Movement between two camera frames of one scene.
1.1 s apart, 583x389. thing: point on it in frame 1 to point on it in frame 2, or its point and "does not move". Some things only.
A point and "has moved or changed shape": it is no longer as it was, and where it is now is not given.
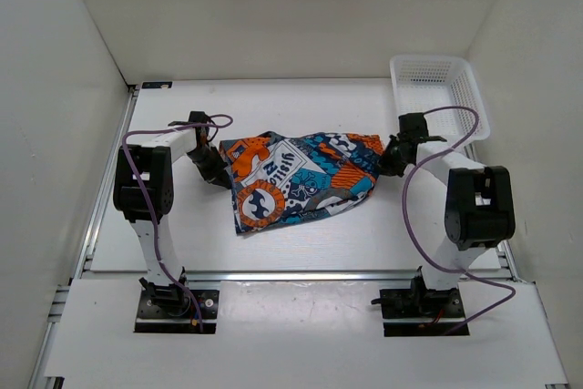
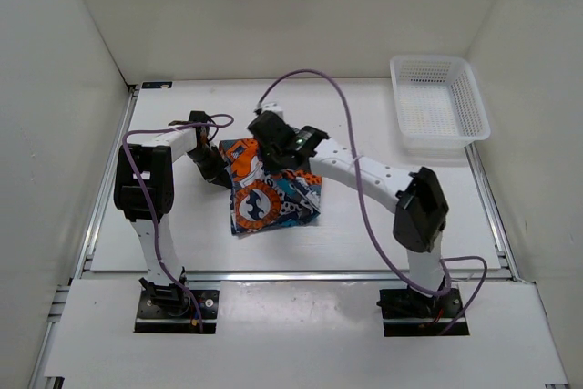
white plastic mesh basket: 445,89 does not move
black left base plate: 199,315 does not move
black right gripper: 385,167 to 269,165
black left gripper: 217,176 does not move
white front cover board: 297,332 does not move
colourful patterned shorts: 276,177 has moved or changed shape
